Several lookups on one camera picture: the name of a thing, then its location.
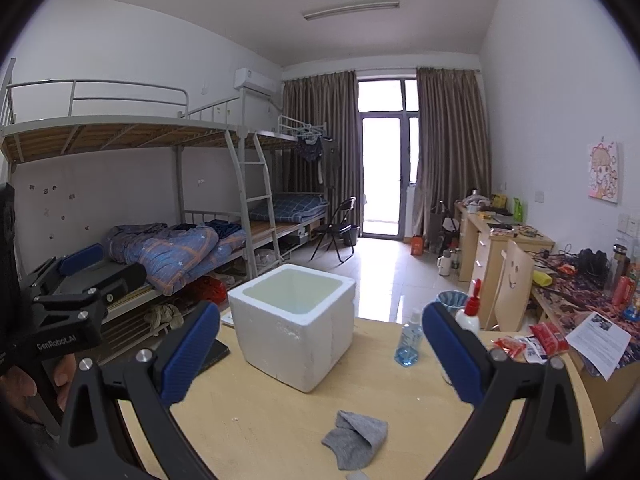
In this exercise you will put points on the red white snack packet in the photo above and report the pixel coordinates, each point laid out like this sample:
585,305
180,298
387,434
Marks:
517,350

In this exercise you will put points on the patterned table cloth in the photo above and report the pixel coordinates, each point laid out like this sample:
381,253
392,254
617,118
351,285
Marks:
575,295

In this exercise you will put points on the white thermos jug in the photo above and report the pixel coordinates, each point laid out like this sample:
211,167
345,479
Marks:
444,264

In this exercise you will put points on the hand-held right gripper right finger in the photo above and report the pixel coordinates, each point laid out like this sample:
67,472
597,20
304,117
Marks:
450,350

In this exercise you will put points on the white foam box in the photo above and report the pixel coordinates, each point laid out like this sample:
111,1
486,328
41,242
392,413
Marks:
290,345

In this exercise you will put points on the white printed paper sheet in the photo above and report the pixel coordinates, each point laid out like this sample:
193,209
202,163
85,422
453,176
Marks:
597,345

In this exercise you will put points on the dark hanging clothes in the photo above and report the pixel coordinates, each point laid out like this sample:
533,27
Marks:
309,149

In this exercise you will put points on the green bottle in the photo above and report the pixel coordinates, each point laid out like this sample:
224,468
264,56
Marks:
518,210

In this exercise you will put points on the grey metal bunk bed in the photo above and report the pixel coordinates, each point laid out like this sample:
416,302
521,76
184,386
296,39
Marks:
290,137
100,125

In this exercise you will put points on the blue spray bottle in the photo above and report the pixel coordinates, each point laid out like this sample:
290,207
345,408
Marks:
407,347

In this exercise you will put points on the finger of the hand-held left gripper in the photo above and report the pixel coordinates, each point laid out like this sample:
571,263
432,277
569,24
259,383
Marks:
120,277
80,257

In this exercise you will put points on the black folding chair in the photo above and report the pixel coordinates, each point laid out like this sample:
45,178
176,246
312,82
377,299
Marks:
345,210

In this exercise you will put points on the black headphones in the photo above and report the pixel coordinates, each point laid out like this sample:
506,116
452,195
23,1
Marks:
592,260

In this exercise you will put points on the red bottle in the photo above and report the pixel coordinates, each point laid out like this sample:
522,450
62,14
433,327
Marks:
623,290

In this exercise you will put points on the brown curtain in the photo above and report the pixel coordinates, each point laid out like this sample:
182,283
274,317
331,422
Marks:
320,135
450,150

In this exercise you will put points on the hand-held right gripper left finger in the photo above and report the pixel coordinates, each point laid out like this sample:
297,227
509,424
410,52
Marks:
190,355

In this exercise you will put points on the grey brown clothes pile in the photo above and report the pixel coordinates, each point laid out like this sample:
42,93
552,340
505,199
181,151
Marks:
164,317

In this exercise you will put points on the trash bin with blue bag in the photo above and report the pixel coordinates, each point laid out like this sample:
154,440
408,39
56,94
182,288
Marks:
450,299

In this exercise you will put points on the red plastic bag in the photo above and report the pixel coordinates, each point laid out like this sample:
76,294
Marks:
207,291

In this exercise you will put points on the wooden chair with smiley face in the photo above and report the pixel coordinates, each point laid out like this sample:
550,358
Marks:
512,280

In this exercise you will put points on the white lotion pump bottle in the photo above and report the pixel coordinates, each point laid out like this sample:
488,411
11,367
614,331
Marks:
467,317

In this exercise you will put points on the person's left hand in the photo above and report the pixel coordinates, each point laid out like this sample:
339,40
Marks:
17,390

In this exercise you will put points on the wooden desk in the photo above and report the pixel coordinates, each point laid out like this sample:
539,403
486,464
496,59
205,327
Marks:
475,255

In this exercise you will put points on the blue plaid bedding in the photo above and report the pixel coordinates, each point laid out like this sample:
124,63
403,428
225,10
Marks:
290,207

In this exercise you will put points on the glass balcony door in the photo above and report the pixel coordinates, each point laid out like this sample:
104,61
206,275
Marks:
385,170

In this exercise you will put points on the cartoon wall poster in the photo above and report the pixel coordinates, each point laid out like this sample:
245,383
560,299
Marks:
603,170

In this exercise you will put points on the grey cloth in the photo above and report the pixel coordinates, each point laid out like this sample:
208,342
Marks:
355,437

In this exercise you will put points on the black flat case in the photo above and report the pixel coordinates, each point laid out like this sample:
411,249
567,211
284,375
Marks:
215,355

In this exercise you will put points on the ceiling tube light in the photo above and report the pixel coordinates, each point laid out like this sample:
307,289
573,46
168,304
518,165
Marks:
350,9

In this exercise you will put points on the orange bag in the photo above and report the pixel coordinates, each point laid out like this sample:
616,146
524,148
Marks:
417,245

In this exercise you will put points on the blue orange quilt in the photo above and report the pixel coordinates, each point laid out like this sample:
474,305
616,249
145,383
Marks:
170,255

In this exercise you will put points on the white air conditioner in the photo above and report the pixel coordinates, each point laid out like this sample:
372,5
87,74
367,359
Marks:
255,80

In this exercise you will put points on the dark thermos bottle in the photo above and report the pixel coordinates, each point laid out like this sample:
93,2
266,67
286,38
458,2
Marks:
616,267

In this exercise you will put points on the dark blue clothes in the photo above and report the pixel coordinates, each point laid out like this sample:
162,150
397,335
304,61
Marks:
220,227

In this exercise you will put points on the dark bucket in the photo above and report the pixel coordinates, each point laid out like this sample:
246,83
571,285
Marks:
351,236

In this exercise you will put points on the cardboard box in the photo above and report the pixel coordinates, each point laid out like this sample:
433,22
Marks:
600,400

